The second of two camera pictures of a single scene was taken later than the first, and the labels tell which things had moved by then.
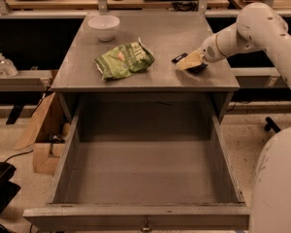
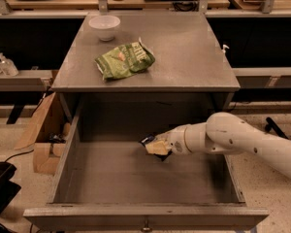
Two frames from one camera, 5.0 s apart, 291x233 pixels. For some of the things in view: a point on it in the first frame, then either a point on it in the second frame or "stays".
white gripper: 210,52 -> 177,141
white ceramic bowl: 105,26 stays
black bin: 2,190 stays
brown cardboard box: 48,136 stays
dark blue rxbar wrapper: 192,70 -> 144,141
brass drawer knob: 145,228 stays
